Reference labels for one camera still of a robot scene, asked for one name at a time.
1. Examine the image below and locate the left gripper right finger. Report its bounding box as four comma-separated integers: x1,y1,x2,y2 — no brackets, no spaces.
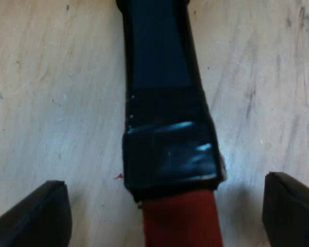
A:
263,172,309,247

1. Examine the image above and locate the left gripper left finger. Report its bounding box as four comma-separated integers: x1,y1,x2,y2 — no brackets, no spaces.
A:
0,180,73,247

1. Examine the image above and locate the filter holder with red-ended handle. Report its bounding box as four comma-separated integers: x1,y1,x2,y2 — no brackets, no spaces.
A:
115,0,228,247

